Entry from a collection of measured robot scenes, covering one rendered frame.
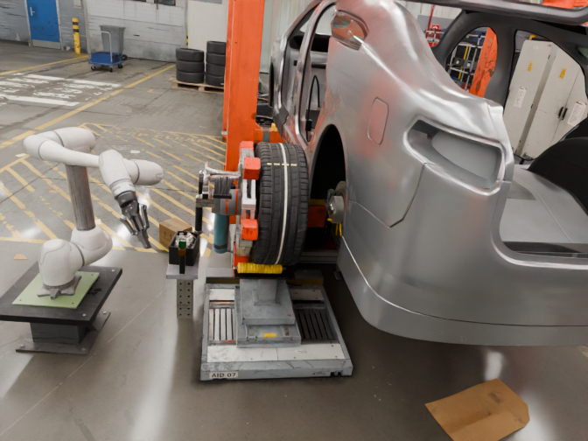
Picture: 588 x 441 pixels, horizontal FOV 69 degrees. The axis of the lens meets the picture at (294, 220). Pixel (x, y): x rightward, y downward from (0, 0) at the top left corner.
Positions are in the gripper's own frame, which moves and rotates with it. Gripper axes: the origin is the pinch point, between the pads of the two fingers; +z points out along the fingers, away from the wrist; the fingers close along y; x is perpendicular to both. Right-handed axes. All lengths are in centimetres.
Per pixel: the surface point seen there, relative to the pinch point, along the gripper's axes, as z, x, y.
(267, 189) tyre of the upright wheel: -4, 38, 46
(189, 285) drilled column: 8, 88, -33
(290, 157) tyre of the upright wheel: -16, 49, 62
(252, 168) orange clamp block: -16, 34, 46
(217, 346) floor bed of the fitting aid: 48, 78, -28
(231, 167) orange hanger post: -44, 89, 23
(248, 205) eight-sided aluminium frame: -3, 39, 35
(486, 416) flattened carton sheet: 145, 101, 84
